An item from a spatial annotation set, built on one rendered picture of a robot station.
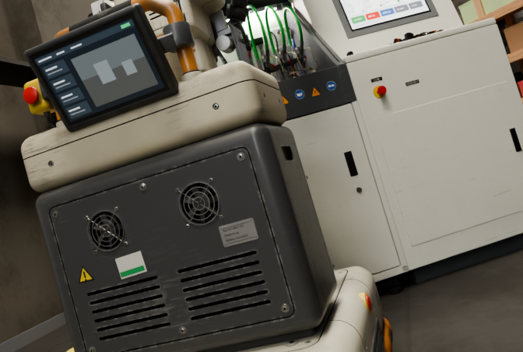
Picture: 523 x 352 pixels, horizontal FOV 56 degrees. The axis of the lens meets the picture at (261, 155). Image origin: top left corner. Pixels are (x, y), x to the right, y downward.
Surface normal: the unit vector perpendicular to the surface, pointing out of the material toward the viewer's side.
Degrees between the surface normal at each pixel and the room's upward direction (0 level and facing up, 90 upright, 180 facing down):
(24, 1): 90
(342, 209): 90
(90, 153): 90
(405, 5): 76
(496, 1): 90
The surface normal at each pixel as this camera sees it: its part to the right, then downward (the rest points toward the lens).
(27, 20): -0.27, 0.03
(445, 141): 0.11, -0.09
